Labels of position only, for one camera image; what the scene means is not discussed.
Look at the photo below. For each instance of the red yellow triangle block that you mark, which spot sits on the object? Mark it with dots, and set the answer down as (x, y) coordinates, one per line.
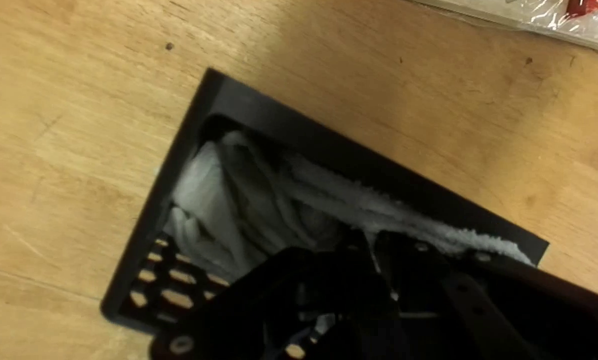
(588, 4)

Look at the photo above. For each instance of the white terry cloth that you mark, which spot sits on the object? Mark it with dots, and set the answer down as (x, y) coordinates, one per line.
(244, 201)

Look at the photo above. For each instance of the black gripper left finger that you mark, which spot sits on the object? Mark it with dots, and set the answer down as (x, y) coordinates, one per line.
(311, 300)

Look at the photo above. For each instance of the black perforated box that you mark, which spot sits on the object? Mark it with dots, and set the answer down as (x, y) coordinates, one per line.
(325, 151)

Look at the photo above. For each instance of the wooden shape puzzle board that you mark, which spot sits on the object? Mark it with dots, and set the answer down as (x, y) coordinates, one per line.
(550, 21)

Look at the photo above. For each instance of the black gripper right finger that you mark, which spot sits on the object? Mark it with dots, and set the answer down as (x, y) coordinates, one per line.
(511, 312)

